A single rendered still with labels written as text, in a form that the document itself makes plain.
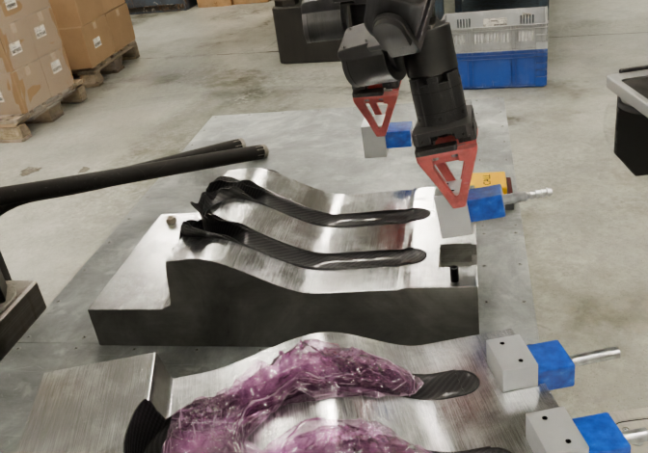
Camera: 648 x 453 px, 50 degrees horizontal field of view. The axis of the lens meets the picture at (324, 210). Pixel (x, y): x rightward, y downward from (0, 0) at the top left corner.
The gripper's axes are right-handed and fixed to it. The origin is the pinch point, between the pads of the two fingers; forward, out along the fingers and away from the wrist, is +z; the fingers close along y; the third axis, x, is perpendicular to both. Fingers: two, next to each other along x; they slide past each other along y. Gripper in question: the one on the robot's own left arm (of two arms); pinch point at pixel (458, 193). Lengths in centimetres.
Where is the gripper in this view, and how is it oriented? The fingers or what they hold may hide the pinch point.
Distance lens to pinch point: 84.3
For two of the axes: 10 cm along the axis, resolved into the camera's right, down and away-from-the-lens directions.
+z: 2.5, 9.2, 2.9
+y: -2.1, 3.5, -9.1
